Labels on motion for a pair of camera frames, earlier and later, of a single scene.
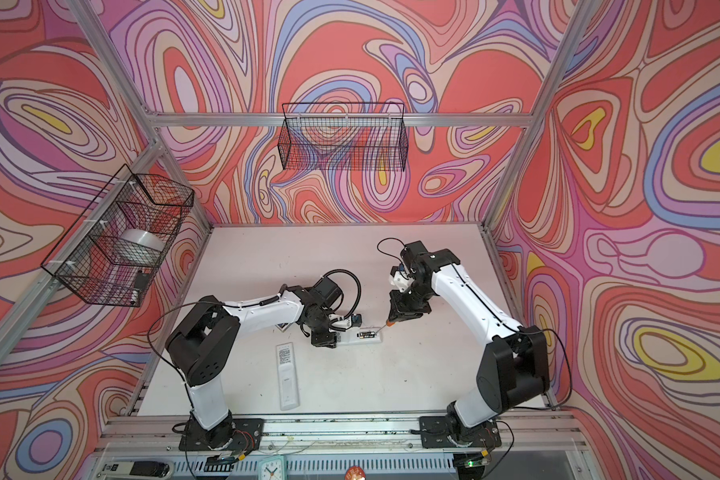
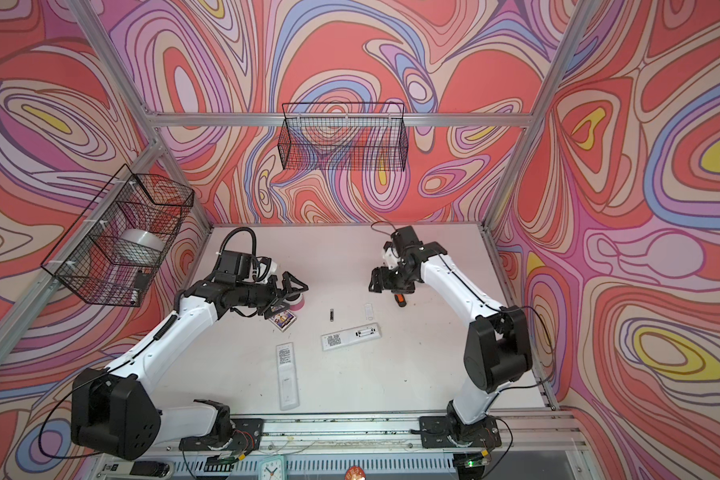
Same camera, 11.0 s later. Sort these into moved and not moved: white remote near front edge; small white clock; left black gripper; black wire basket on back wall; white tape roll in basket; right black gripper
Moved: left black gripper; right black gripper
Not moved: white remote near front edge; white tape roll in basket; small white clock; black wire basket on back wall
